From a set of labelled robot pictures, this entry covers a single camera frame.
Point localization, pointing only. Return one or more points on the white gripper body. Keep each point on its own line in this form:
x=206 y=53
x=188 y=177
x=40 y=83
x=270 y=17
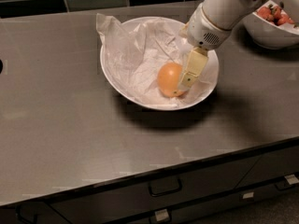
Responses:
x=202 y=29

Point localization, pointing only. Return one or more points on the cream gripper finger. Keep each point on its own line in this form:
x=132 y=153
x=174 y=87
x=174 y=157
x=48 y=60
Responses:
x=193 y=66
x=183 y=32

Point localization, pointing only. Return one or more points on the orange fruit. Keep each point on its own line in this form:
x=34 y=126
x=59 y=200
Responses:
x=168 y=78

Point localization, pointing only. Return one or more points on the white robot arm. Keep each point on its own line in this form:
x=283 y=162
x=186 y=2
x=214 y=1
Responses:
x=226 y=14

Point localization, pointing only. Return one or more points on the large white bowl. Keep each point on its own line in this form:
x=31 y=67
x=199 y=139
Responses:
x=205 y=75

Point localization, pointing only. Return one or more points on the white bowl with strawberries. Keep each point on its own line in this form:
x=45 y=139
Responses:
x=268 y=35

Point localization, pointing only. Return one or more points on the red strawberries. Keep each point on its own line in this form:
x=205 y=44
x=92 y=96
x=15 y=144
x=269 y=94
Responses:
x=274 y=14

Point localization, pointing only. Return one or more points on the right dark drawer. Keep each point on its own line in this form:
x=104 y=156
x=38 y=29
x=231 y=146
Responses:
x=272 y=165

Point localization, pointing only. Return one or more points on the black drawer handle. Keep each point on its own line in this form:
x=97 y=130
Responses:
x=164 y=186

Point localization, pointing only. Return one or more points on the dark drawer with handle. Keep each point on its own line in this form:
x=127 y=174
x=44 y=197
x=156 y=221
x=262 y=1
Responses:
x=133 y=200

